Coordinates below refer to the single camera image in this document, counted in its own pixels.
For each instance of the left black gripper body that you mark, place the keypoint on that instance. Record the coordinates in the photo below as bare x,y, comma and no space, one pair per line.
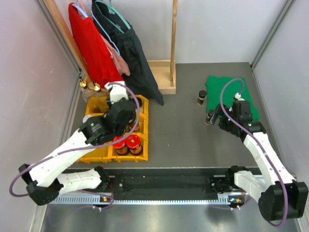
122,131

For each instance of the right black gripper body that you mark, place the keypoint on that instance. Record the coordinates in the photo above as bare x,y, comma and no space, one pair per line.
223,123

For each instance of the sauce bottle yellow cap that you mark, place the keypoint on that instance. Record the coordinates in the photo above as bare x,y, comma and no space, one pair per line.
135,127

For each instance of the red lid sauce jar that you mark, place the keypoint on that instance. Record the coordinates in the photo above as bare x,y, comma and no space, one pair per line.
121,148
133,142

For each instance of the red lid sauce jar front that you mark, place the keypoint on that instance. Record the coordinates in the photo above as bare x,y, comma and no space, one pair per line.
121,148

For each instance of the glass oil bottle gold spout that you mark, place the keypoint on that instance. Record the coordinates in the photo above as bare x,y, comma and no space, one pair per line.
87,93

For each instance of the black lid spice shaker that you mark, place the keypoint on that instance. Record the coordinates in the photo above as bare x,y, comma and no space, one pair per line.
140,104

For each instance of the grey lid white shaker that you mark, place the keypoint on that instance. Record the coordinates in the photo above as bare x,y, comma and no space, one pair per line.
85,118

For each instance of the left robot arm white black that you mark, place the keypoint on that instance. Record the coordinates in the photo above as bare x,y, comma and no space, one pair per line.
46,180

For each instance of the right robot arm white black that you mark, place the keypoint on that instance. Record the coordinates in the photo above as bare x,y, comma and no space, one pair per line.
279,195

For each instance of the black garment on hanger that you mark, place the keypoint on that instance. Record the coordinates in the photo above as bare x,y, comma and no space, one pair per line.
111,24

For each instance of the small black cap bottle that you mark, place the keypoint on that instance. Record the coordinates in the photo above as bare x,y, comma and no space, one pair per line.
201,97

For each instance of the green cloth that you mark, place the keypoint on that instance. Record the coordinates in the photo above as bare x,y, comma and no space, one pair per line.
214,87

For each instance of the pink garment on hanger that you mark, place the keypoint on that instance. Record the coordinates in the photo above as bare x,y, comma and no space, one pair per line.
119,62

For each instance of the red shirt on hanger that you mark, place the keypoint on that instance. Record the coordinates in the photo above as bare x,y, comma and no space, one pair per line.
101,68

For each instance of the yellow plastic bin organizer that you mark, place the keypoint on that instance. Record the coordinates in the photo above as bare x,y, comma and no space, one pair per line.
108,154

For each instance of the wooden clothes rack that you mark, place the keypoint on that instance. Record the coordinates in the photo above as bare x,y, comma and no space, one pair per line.
164,71

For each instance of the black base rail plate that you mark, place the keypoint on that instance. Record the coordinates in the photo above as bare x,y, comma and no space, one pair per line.
167,183

